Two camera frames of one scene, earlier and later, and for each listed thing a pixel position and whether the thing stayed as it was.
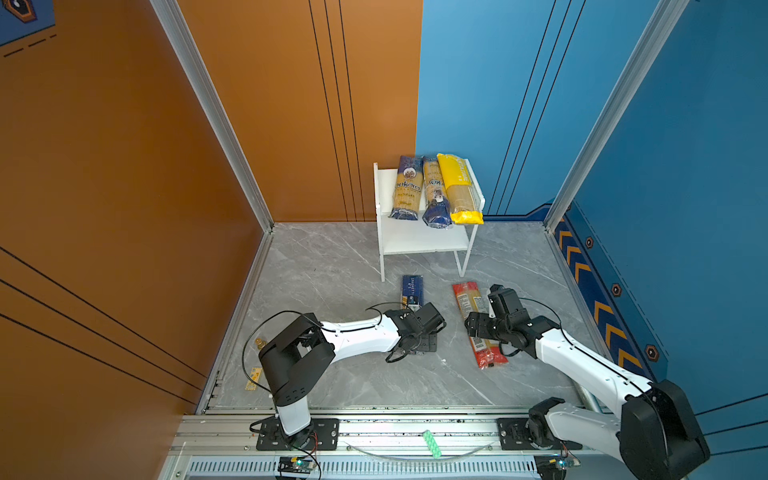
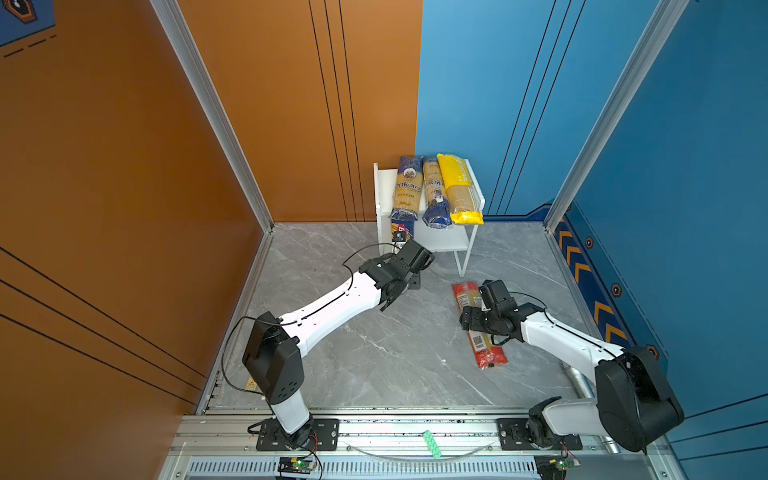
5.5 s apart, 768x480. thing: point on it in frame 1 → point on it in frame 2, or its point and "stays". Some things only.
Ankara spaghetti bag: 437,212 stays
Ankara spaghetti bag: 409,188 stays
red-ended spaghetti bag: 488,352 stays
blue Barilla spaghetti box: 412,292 → 407,222
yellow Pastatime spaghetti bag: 464,198 stays
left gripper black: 430,343 → 415,281
